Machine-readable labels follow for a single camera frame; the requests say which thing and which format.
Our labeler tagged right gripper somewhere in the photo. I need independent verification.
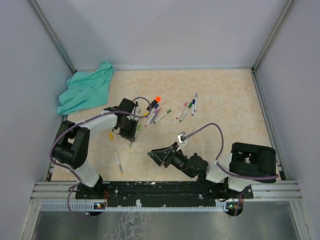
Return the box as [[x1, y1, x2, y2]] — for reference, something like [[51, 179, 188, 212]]
[[148, 141, 195, 178]]

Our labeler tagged light green cap pen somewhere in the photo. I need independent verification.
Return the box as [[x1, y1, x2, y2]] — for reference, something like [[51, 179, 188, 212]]
[[128, 124, 142, 148]]

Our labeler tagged yellow pen cap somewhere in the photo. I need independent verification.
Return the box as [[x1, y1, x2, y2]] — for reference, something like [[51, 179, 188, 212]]
[[109, 132, 114, 140]]

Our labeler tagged pink cap pen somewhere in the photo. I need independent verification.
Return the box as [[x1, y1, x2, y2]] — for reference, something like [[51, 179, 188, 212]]
[[144, 109, 159, 127], [175, 102, 188, 120]]

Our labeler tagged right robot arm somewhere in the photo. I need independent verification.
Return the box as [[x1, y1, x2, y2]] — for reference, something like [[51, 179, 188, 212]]
[[147, 142, 280, 198]]

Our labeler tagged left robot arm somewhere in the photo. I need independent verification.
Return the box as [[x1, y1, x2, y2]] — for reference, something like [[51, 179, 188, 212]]
[[52, 98, 138, 199]]

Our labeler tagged purple cap pen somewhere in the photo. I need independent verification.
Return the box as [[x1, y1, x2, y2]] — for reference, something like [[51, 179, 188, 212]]
[[150, 108, 161, 124]]

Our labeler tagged blue cap pen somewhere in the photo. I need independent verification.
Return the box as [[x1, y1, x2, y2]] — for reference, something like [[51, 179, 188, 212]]
[[191, 99, 196, 116], [147, 103, 159, 118]]

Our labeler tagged dark green cap pen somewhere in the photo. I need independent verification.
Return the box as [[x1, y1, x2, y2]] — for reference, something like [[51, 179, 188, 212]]
[[153, 109, 172, 124]]

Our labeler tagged green cap pen right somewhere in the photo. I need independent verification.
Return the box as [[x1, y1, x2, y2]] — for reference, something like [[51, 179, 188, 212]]
[[179, 102, 193, 123]]

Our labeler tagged blue cap pen right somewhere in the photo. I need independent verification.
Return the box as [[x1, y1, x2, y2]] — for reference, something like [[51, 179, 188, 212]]
[[191, 99, 196, 116]]

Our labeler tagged lilac cap pen right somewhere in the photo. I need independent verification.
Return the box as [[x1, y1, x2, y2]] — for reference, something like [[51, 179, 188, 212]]
[[193, 93, 198, 112]]

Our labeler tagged black orange highlighter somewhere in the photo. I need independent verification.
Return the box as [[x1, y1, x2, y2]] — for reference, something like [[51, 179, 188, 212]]
[[146, 96, 161, 111]]

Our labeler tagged teal cloth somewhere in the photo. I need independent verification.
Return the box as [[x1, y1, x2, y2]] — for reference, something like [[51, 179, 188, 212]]
[[56, 61, 115, 116]]

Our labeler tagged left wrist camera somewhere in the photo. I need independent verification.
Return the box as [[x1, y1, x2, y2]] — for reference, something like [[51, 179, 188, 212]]
[[133, 106, 141, 116]]

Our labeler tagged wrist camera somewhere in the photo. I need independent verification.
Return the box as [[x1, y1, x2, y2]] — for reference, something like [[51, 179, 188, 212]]
[[133, 106, 141, 116], [177, 132, 187, 149]]

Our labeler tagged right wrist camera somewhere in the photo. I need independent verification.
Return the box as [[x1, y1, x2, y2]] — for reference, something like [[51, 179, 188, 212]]
[[177, 132, 187, 149]]

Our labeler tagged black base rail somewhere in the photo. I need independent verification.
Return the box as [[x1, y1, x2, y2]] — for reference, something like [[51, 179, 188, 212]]
[[75, 181, 240, 208]]

